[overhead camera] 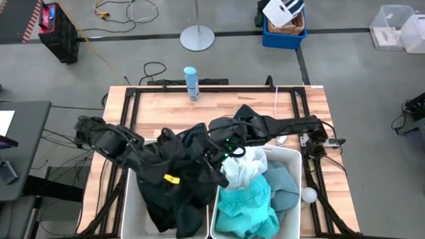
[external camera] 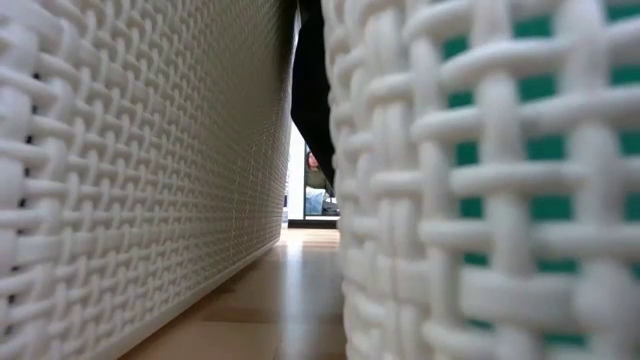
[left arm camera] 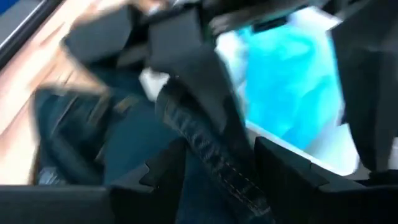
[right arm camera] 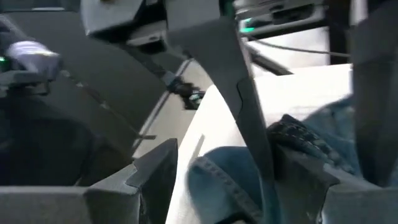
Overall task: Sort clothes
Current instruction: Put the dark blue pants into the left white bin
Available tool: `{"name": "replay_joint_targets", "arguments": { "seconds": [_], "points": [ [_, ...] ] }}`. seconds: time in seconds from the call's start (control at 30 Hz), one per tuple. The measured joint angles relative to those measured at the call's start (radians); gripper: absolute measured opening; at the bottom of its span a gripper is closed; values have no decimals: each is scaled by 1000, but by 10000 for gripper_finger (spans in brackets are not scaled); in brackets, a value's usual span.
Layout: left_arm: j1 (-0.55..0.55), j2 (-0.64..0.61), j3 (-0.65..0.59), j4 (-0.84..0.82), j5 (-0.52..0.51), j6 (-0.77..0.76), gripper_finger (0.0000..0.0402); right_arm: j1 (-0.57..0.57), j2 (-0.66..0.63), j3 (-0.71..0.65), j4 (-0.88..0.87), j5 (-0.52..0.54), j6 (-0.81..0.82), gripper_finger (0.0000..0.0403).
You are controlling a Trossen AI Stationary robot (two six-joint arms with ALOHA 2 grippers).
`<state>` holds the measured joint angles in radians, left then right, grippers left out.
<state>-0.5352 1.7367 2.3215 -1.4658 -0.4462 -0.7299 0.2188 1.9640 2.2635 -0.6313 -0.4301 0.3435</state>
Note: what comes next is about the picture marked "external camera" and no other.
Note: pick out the white woven plastic bin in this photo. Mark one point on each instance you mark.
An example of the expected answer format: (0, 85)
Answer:
(150, 150)
(500, 125)

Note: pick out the person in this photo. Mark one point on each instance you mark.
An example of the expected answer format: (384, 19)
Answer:
(315, 180)

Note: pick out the black garment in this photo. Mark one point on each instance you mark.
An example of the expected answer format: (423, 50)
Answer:
(310, 75)

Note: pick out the teal garment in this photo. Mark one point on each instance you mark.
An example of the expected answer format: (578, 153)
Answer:
(537, 87)

